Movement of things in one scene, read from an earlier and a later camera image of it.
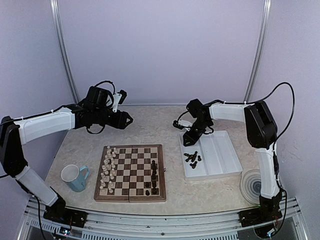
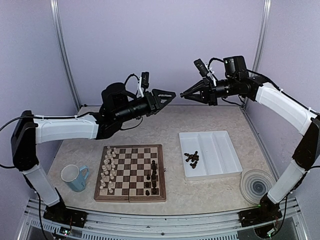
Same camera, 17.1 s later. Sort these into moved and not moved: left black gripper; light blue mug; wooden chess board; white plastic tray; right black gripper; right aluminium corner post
Moved: left black gripper; right black gripper
Not moved: right aluminium corner post; wooden chess board; white plastic tray; light blue mug
